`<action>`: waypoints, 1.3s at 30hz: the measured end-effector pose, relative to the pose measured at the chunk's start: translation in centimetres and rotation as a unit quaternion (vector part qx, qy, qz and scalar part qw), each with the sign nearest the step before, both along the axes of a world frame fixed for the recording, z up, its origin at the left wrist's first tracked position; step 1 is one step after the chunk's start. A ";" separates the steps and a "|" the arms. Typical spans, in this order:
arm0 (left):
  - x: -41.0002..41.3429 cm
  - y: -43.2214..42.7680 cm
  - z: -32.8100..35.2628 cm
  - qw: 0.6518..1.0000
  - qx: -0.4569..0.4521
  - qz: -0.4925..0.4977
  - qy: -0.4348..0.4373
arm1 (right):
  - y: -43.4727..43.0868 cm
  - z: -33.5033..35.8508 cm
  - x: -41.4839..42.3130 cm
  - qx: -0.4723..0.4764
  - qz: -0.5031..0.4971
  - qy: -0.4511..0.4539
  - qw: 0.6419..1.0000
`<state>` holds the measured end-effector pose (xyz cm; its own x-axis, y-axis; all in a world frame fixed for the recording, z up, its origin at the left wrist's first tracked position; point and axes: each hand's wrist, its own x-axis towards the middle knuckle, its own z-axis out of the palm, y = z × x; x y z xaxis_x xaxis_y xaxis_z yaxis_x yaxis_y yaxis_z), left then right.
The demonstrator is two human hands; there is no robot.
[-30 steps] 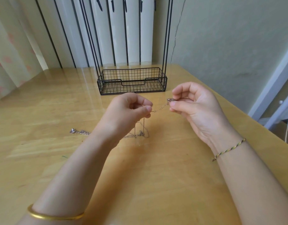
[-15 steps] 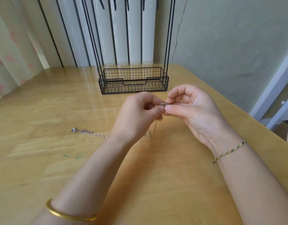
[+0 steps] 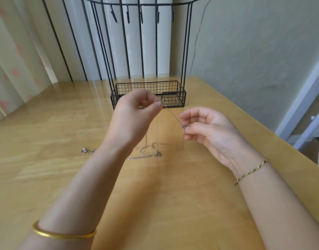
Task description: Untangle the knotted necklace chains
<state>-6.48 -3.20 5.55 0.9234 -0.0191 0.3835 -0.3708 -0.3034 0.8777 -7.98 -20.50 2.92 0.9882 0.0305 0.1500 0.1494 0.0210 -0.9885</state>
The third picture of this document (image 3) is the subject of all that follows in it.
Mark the white door frame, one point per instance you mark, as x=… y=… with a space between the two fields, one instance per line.
x=300 y=106

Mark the pink floral curtain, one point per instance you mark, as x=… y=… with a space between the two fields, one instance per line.
x=8 y=54

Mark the person's right forearm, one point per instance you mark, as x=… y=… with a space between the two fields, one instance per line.
x=282 y=208

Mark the person's left forearm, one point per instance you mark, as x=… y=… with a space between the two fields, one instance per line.
x=76 y=203

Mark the gold bangle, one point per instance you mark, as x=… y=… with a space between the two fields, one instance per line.
x=60 y=236

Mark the person's right hand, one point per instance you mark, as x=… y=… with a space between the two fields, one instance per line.
x=216 y=135

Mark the white black-striped curtain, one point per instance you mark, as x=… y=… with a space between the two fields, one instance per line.
x=84 y=41

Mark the person's left hand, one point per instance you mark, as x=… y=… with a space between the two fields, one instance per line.
x=131 y=119

